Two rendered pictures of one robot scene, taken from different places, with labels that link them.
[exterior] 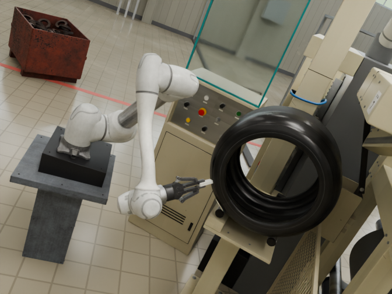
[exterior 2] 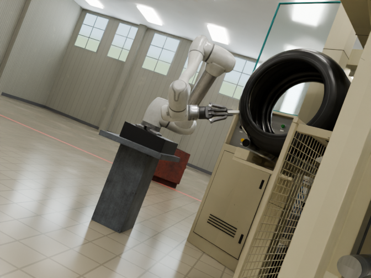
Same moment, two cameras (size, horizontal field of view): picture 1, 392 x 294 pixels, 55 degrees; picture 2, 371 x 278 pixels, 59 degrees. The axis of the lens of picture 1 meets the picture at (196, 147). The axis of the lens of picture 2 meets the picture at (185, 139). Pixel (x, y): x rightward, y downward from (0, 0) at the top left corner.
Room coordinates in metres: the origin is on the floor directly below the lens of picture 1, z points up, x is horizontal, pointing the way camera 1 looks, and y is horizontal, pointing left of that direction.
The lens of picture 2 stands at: (-0.16, -0.89, 0.77)
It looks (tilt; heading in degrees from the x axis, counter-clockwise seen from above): 1 degrees up; 31
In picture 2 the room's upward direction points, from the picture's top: 21 degrees clockwise
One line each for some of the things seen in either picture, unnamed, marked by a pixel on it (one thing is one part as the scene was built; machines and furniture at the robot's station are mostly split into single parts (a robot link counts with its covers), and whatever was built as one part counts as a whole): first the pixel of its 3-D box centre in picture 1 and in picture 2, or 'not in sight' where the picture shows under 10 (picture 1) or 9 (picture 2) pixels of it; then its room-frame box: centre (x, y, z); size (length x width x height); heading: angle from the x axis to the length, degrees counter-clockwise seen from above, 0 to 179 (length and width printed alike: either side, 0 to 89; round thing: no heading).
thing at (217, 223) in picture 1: (223, 208); (255, 159); (1.75, -0.27, 0.83); 0.36 x 0.09 x 0.06; 169
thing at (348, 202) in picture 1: (334, 206); not in sight; (1.87, -0.82, 1.05); 0.20 x 0.15 x 0.30; 169
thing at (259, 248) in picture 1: (244, 226); (274, 173); (1.72, -0.41, 0.80); 0.37 x 0.36 x 0.02; 79
